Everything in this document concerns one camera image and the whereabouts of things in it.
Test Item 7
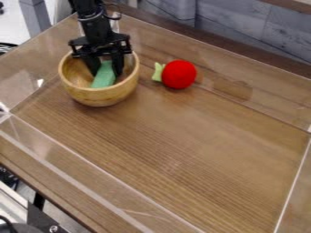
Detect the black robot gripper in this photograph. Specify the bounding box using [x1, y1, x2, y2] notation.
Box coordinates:
[68, 33, 132, 76]

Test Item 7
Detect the green rectangular block stick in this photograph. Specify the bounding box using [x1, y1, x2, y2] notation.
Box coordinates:
[89, 60, 116, 88]

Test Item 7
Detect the light wooden bowl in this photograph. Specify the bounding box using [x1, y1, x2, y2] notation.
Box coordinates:
[58, 52, 140, 107]

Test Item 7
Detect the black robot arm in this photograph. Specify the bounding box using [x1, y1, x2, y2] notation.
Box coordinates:
[68, 0, 132, 76]

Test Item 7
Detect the red felt tomato toy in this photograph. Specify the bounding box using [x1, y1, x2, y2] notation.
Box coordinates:
[152, 60, 196, 89]

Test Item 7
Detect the black table leg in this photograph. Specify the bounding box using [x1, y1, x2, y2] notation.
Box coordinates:
[33, 193, 45, 210]

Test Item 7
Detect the grey post at back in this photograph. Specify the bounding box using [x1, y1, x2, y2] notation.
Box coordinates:
[18, 0, 50, 37]

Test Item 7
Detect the clear acrylic tray enclosure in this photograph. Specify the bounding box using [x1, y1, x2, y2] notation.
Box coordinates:
[0, 13, 311, 233]

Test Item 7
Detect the black bracket with bolt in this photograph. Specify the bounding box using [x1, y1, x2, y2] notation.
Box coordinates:
[26, 203, 70, 233]

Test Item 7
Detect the black cable lower left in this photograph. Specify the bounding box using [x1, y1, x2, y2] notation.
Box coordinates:
[0, 214, 21, 233]

